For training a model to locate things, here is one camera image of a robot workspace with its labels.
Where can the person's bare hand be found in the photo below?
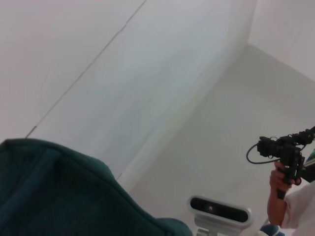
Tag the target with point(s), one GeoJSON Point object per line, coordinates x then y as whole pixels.
{"type": "Point", "coordinates": [279, 178]}

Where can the dark teal fabric lunch bag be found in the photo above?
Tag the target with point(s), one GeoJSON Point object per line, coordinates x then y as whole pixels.
{"type": "Point", "coordinates": [61, 191]}

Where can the person's bare forearm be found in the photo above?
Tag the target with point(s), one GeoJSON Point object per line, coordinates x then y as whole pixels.
{"type": "Point", "coordinates": [276, 209]}

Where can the person's white shirt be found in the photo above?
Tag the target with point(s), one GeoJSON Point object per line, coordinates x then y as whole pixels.
{"type": "Point", "coordinates": [300, 206]}

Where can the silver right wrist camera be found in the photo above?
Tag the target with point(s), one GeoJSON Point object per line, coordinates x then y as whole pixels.
{"type": "Point", "coordinates": [216, 211]}

